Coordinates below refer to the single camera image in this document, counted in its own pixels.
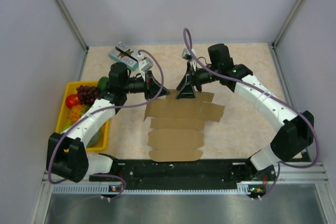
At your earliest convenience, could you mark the yellow plastic tray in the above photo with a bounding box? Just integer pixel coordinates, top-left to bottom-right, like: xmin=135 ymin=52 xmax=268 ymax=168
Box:
xmin=55 ymin=80 xmax=110 ymax=152

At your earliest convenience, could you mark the brown cardboard box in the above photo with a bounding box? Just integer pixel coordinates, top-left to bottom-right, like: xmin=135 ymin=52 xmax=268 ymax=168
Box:
xmin=144 ymin=89 xmax=225 ymax=163

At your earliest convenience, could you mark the green avocado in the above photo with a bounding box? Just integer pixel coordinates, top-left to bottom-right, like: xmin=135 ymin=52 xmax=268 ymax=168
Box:
xmin=97 ymin=77 xmax=109 ymax=91

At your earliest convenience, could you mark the white teal printed carton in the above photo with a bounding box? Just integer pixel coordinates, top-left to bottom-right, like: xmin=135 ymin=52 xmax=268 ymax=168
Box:
xmin=109 ymin=41 xmax=142 ymax=71

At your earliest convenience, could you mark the green lime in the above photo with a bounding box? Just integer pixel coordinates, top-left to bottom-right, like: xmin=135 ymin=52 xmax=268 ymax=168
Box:
xmin=61 ymin=124 xmax=72 ymax=132

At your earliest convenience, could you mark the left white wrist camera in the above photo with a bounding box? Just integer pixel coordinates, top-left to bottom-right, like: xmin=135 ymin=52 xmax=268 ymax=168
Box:
xmin=137 ymin=55 xmax=153 ymax=79

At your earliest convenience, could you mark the red apple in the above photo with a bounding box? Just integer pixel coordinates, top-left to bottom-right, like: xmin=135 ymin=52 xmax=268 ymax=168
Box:
xmin=65 ymin=94 xmax=81 ymax=109

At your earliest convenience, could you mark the dark purple grape bunch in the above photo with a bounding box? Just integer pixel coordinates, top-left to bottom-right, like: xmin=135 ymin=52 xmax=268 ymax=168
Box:
xmin=76 ymin=86 xmax=100 ymax=105

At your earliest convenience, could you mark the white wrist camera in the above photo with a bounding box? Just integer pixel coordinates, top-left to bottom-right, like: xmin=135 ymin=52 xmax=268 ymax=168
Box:
xmin=137 ymin=55 xmax=153 ymax=79
xmin=182 ymin=48 xmax=197 ymax=70

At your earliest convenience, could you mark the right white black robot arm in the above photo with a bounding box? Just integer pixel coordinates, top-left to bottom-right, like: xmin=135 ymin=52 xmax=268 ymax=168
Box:
xmin=176 ymin=44 xmax=314 ymax=180

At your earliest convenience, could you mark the grey slotted cable duct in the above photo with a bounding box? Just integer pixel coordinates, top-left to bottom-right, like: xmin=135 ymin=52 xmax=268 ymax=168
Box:
xmin=52 ymin=183 xmax=255 ymax=195

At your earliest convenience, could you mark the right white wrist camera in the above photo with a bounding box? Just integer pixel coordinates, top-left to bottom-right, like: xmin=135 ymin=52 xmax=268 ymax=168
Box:
xmin=182 ymin=48 xmax=197 ymax=70

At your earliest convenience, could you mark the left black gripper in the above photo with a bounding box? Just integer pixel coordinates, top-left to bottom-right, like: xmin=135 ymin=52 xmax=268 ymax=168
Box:
xmin=122 ymin=70 xmax=170 ymax=101

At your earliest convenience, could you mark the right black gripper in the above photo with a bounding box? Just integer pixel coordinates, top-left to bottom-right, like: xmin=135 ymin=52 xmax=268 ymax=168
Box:
xmin=176 ymin=61 xmax=221 ymax=100

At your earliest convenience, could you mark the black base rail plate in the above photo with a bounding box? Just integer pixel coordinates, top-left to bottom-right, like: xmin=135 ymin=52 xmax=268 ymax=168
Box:
xmin=89 ymin=153 xmax=279 ymax=190

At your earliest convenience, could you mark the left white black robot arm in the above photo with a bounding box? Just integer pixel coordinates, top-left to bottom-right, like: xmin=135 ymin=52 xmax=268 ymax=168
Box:
xmin=46 ymin=62 xmax=170 ymax=183

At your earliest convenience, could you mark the green melon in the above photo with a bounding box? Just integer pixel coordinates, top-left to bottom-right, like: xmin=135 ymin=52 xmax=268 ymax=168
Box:
xmin=86 ymin=130 xmax=101 ymax=148

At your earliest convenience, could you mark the orange bumpy fruit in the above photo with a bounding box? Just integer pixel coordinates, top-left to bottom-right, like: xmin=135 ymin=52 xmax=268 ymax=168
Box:
xmin=68 ymin=104 xmax=89 ymax=124

